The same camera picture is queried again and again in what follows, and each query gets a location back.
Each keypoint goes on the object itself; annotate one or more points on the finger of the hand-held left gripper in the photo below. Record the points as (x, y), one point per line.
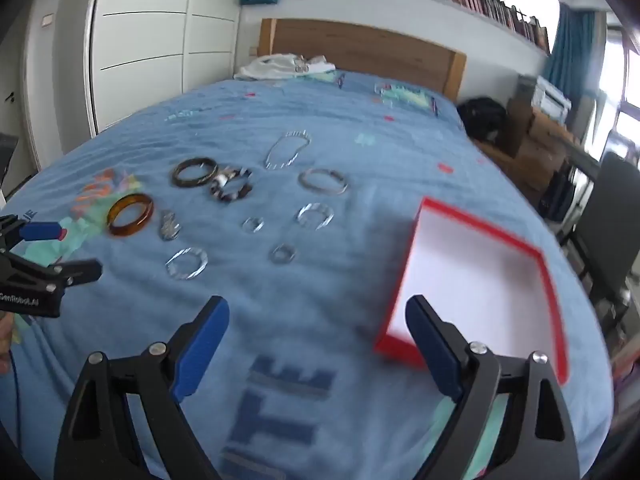
(75, 270)
(42, 230)

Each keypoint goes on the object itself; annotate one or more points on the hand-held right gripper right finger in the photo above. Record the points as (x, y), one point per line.
(435, 350)

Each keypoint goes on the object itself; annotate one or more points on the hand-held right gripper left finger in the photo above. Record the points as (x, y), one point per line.
(200, 350)

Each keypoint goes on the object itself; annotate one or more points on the red and white box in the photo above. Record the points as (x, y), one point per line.
(475, 285)

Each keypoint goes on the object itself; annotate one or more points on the amber bangle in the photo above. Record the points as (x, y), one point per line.
(131, 215)

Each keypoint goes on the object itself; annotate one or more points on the silver pendant charm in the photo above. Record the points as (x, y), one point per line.
(170, 225)

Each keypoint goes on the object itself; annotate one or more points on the blue printed blanket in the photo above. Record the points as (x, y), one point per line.
(325, 310)

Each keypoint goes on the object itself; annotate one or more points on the dark brown bangle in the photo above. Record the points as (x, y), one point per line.
(195, 172)

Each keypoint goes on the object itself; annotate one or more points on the dark blue hanging cloth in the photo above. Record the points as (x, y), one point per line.
(557, 195)

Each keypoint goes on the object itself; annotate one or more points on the grey metal bangle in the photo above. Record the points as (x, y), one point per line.
(323, 181)

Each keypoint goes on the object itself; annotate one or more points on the dark chair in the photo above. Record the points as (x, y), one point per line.
(607, 220)

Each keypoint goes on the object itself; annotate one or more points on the white wardrobe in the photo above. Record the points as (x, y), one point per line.
(145, 35)

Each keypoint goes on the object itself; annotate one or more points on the wooden drawer cabinet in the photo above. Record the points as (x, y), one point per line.
(537, 145)

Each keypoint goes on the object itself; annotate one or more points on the black backpack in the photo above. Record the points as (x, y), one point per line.
(482, 117)

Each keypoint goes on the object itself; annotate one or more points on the desk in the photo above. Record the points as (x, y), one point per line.
(582, 157)

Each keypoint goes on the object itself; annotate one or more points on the white printer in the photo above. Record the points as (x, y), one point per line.
(552, 97)

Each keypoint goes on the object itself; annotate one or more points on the white printed bag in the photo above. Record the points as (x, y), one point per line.
(280, 66)

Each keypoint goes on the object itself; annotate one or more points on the wooden headboard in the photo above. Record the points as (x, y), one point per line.
(360, 50)

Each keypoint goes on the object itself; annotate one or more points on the wall switch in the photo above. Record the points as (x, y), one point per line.
(47, 19)

